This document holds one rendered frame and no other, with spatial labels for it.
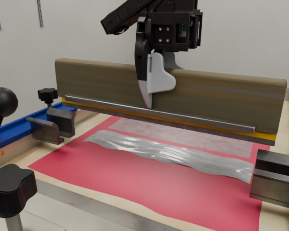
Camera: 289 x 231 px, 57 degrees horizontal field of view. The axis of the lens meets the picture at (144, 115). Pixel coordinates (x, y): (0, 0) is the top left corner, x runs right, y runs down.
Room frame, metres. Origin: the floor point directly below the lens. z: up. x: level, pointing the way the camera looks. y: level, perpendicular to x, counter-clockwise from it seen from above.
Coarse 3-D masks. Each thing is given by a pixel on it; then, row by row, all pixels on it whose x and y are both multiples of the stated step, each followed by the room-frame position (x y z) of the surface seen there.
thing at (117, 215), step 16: (288, 96) 0.83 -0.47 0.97; (80, 112) 0.66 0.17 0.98; (96, 112) 0.72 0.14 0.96; (16, 144) 0.48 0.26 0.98; (32, 144) 0.51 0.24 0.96; (0, 160) 0.44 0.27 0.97; (48, 192) 0.31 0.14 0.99; (64, 192) 0.31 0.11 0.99; (80, 208) 0.28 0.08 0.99; (96, 208) 0.28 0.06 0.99; (112, 208) 0.28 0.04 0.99; (128, 224) 0.25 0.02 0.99; (144, 224) 0.25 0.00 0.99; (160, 224) 0.25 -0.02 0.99
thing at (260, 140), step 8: (64, 104) 0.53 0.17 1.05; (72, 104) 0.52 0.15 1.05; (104, 112) 0.48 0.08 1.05; (112, 112) 0.47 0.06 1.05; (120, 112) 0.47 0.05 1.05; (144, 120) 0.44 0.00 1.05; (152, 120) 0.44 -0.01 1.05; (160, 120) 0.43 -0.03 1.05; (184, 128) 0.41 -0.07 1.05; (192, 128) 0.41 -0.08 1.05; (200, 128) 0.40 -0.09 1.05; (224, 136) 0.38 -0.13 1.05; (232, 136) 0.38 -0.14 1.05; (240, 136) 0.37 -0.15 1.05; (248, 136) 0.37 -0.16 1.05; (272, 144) 0.35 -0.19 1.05
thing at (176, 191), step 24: (168, 144) 0.53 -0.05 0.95; (192, 144) 0.53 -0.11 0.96; (216, 144) 0.53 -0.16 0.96; (240, 144) 0.53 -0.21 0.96; (264, 144) 0.53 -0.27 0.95; (168, 168) 0.43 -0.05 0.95; (192, 168) 0.43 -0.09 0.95; (144, 192) 0.36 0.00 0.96; (168, 192) 0.36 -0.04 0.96; (192, 192) 0.36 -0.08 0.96; (216, 192) 0.36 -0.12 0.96; (240, 192) 0.36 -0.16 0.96; (168, 216) 0.30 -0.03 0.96; (192, 216) 0.30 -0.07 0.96; (216, 216) 0.30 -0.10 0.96; (240, 216) 0.30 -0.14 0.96
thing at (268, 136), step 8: (80, 104) 0.51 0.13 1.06; (88, 104) 0.50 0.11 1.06; (128, 112) 0.46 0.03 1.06; (168, 120) 0.42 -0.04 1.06; (176, 120) 0.42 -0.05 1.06; (208, 128) 0.39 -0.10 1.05; (216, 128) 0.39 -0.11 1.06; (256, 136) 0.36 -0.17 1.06; (264, 136) 0.36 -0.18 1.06; (272, 136) 0.35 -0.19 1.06
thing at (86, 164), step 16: (96, 128) 0.61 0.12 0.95; (112, 128) 0.61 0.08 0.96; (128, 128) 0.61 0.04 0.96; (144, 128) 0.61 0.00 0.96; (160, 128) 0.61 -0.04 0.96; (176, 128) 0.61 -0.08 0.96; (80, 144) 0.53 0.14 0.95; (96, 144) 0.53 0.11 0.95; (48, 160) 0.46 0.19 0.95; (64, 160) 0.46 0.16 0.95; (80, 160) 0.46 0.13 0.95; (96, 160) 0.46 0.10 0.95; (112, 160) 0.46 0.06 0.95; (128, 160) 0.46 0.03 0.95; (144, 160) 0.46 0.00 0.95; (64, 176) 0.40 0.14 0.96; (80, 176) 0.40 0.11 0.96; (96, 176) 0.40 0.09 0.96; (112, 176) 0.40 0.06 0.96; (128, 176) 0.40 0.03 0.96; (112, 192) 0.36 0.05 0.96
